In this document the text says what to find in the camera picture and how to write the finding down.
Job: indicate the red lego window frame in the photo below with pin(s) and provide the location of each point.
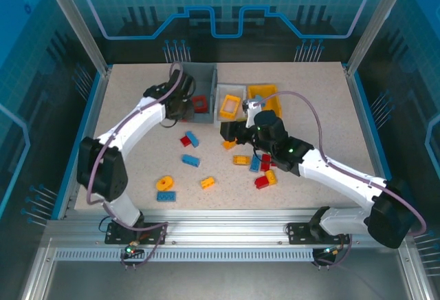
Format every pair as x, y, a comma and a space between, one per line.
201, 98

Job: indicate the grey plastic bin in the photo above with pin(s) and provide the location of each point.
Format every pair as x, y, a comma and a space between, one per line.
206, 76

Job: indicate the red lego brick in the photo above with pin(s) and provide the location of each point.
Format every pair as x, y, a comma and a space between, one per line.
185, 141
265, 163
260, 183

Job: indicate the white plastic bin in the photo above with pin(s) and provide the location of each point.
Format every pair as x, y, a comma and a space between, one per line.
220, 95

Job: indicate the yellow plastic bin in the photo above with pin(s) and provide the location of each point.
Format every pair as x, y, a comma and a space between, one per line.
256, 91

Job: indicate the orange lego brick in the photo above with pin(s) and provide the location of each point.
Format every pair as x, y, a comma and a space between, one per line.
229, 144

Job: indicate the yellow lego window frame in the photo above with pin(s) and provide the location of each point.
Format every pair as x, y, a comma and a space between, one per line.
228, 115

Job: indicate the blue lego brick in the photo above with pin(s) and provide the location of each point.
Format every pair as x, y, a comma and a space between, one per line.
190, 161
192, 139

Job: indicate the yellow round lego piece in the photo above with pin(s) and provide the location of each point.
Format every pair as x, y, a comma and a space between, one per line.
169, 180

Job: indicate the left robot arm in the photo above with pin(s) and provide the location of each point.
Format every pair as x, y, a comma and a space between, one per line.
137, 124

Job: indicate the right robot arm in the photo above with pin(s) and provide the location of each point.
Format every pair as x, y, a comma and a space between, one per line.
343, 179

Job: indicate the yellow studded lego brick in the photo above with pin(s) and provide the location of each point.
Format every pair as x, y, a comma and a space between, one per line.
241, 160

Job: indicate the small yellow lego brick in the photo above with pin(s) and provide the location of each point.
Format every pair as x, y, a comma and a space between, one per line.
207, 183

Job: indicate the long blue lego plate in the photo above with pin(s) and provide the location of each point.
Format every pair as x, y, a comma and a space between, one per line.
166, 196

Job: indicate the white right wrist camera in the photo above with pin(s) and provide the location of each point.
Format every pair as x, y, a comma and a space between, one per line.
251, 112

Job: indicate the blue table side rail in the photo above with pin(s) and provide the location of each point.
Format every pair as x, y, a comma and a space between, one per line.
373, 124
86, 121

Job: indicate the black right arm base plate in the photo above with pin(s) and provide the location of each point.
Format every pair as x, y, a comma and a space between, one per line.
299, 234

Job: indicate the aluminium table frame rail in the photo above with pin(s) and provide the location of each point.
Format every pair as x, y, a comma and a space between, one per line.
223, 227

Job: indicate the aluminium frame post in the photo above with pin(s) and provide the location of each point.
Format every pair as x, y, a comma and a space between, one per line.
378, 21
75, 21

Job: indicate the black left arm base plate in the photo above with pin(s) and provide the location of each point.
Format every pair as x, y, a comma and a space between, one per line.
154, 234

